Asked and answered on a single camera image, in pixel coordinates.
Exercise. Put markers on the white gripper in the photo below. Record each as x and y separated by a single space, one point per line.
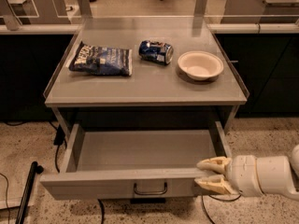
242 174

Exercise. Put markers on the grey top drawer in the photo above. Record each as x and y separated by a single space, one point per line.
134 164

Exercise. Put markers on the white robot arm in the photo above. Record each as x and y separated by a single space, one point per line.
278 174

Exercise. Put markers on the grey drawer cabinet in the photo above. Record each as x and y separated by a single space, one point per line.
154 97

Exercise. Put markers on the white bowl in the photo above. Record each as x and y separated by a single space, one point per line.
200 65

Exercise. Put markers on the blue soda can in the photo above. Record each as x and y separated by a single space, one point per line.
157 52

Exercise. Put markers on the blue chip bag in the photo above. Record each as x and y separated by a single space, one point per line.
102 61

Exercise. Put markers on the grey background desk right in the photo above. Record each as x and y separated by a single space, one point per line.
261 11

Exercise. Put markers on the grey background desk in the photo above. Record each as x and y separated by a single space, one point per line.
39 11
261 11

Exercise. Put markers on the black pole on floor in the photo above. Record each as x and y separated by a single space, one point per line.
35 168

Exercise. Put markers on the grey background desk left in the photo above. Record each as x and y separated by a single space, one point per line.
39 11

